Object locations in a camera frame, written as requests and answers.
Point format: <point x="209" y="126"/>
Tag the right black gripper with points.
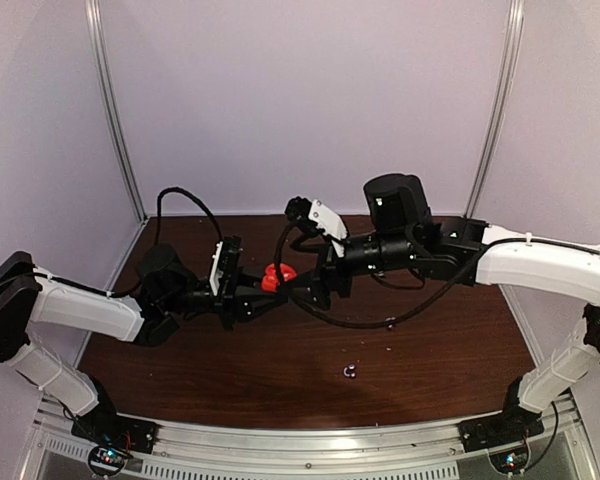
<point x="327" y="266"/>

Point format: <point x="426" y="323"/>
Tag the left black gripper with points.
<point x="234" y="300"/>

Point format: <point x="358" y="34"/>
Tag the red earbud charging case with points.
<point x="271" y="281"/>

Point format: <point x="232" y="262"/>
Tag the purple earbud with red hook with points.
<point x="349" y="372"/>

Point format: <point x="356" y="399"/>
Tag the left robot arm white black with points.
<point x="167" y="291"/>

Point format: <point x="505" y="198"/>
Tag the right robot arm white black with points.
<point x="457" y="251"/>

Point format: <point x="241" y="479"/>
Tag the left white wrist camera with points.
<point x="216" y="270"/>

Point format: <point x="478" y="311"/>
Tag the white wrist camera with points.
<point x="216" y="270"/>
<point x="330" y="225"/>

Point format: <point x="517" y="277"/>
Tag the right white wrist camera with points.
<point x="330" y="225"/>

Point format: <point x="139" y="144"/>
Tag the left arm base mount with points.
<point x="115" y="437"/>

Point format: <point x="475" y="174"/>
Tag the front aluminium rail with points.
<point x="421" y="451"/>

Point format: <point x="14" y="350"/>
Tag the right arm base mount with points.
<point x="505" y="434"/>

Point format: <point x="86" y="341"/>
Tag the left aluminium frame post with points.
<point x="112" y="115"/>

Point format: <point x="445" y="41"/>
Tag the aluminium frame post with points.
<point x="513" y="35"/>
<point x="112" y="115"/>

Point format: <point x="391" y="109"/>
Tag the right aluminium frame post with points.
<point x="513" y="35"/>

